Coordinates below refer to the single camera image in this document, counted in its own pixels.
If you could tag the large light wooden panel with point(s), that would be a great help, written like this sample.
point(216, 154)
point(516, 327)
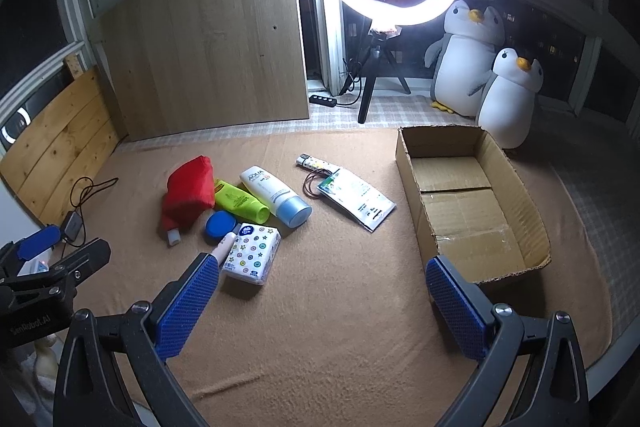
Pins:
point(200, 47)

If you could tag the person's left hand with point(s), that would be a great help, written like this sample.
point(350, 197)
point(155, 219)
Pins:
point(46, 357)

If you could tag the white and green sachet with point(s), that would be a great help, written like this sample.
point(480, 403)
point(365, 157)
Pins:
point(360, 202)

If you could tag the large penguin plush toy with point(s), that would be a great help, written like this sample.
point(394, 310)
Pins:
point(460, 57)

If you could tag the patterned tissue pack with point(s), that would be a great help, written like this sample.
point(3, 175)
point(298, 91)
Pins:
point(250, 254)

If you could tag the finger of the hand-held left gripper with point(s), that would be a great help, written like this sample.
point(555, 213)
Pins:
point(37, 243)
point(85, 258)

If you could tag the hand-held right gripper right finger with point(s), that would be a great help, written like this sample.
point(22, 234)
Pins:
point(455, 307)

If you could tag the cardboard box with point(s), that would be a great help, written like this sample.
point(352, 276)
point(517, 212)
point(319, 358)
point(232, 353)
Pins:
point(465, 212)

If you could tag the pine plank board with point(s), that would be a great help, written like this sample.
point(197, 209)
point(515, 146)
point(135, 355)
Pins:
point(65, 132)

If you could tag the patterned white lighter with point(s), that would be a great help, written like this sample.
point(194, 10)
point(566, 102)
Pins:
point(312, 162)

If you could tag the small wooden slat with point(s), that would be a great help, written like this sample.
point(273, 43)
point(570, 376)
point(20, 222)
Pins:
point(75, 67)

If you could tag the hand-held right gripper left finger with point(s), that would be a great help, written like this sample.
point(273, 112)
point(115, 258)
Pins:
point(185, 307)

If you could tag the red fabric pouch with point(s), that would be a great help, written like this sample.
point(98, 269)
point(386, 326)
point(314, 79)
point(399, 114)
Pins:
point(187, 187)

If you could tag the grey charger adapter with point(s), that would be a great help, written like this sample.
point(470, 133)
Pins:
point(71, 226)

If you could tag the green tube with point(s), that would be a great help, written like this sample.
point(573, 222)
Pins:
point(237, 202)

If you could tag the blue round jar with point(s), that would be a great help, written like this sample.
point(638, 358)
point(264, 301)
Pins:
point(220, 224)

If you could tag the white power strip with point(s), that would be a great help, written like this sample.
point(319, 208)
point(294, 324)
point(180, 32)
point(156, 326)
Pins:
point(32, 268)

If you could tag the small white bottle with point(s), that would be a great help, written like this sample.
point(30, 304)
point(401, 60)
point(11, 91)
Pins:
point(174, 237)

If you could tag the black power strip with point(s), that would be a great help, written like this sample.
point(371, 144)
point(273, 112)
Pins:
point(322, 100)

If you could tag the small pink bottle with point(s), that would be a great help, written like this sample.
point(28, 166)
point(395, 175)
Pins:
point(224, 245)

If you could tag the small penguin plush toy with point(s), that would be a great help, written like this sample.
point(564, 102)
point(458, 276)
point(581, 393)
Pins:
point(507, 107)

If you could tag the white tube with blue cap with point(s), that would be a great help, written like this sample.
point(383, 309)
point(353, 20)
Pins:
point(270, 192)

